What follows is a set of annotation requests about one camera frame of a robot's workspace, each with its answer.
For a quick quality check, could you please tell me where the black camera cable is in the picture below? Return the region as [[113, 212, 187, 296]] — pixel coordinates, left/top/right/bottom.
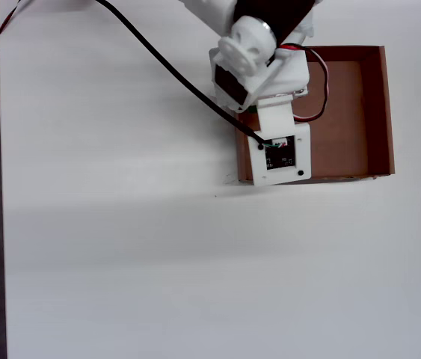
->
[[95, 0, 266, 150]]

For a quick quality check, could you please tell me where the red black gripper servo cable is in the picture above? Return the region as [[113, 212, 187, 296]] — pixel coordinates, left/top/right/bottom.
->
[[276, 43, 331, 123]]

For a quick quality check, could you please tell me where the brown cardboard box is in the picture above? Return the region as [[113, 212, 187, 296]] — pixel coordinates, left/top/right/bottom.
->
[[231, 44, 396, 185]]

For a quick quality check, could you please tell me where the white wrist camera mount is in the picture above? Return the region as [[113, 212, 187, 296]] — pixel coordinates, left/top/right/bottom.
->
[[246, 95, 313, 187]]

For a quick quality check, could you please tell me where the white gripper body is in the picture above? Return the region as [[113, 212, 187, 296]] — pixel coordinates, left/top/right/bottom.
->
[[209, 13, 311, 114]]

